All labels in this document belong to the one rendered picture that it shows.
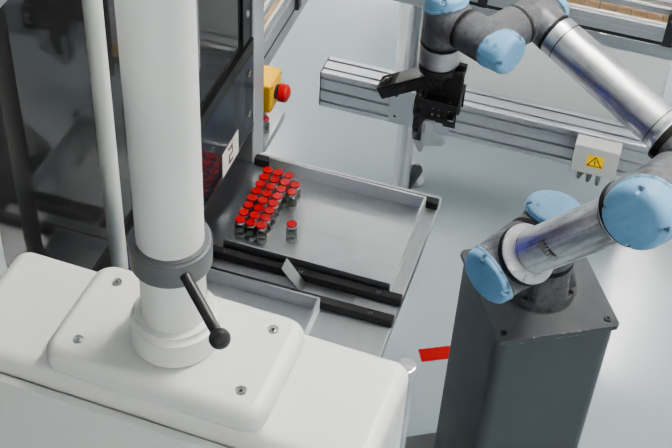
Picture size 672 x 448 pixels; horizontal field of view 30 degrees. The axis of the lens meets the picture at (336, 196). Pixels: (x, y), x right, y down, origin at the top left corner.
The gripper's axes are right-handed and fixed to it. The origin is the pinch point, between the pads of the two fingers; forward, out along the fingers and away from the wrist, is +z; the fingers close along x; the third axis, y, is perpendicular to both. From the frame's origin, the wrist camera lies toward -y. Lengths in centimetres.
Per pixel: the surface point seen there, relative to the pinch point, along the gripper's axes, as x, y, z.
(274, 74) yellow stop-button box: 18.8, -35.7, 6.5
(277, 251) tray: -16.3, -22.2, 21.4
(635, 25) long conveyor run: 82, 34, 18
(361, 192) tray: 5.6, -11.6, 21.1
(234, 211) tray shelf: -8.4, -34.3, 21.7
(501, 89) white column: 143, -2, 92
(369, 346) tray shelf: -33.3, 1.9, 21.6
